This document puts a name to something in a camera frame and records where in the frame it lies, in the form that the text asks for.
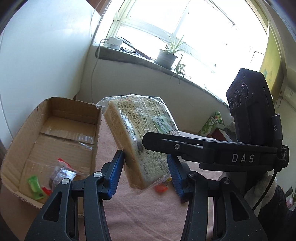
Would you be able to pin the yellow wall sheet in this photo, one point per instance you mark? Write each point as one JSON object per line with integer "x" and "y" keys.
{"x": 272, "y": 62}

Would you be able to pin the white cabinet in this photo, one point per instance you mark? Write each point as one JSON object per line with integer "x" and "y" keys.
{"x": 46, "y": 58}

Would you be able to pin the white wall unit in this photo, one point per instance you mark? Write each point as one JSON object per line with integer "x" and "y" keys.
{"x": 290, "y": 93}

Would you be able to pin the orange snack packet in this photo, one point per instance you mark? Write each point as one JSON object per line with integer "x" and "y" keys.
{"x": 160, "y": 188}

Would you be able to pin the clear bread packet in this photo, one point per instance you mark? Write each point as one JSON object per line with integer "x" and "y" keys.
{"x": 129, "y": 139}

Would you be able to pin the white power strip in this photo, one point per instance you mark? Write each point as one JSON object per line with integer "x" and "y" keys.
{"x": 113, "y": 42}

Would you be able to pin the red box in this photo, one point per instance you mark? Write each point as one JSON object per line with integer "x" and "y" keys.
{"x": 219, "y": 134}

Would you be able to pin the grey stone windowsill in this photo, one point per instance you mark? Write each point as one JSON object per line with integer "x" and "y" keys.
{"x": 129, "y": 60}

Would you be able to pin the green leafy plant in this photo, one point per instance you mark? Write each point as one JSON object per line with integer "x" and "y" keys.
{"x": 291, "y": 197}

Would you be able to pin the clear packet with dark snack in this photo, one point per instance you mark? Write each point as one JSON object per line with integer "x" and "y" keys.
{"x": 61, "y": 173}

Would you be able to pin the person's right forearm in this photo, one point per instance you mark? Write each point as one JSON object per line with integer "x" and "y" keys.
{"x": 277, "y": 220}

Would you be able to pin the brown cardboard box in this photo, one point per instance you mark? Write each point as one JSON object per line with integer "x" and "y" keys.
{"x": 57, "y": 143}

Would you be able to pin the green snack packet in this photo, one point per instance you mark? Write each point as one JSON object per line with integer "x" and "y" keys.
{"x": 34, "y": 184}

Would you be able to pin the person's right hand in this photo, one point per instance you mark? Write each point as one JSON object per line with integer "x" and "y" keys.
{"x": 259, "y": 194}

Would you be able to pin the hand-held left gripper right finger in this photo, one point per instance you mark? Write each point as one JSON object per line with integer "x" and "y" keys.
{"x": 175, "y": 178}

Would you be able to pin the potted spider plant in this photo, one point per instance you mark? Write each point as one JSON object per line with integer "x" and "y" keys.
{"x": 165, "y": 58}

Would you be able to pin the green printed box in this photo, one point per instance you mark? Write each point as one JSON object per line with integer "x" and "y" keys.
{"x": 209, "y": 125}

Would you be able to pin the white framed window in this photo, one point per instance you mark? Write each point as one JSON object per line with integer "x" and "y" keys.
{"x": 161, "y": 23}

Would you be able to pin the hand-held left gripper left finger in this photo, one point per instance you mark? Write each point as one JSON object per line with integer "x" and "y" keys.
{"x": 116, "y": 171}

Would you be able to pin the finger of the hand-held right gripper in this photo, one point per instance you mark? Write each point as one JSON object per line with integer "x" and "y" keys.
{"x": 161, "y": 144}

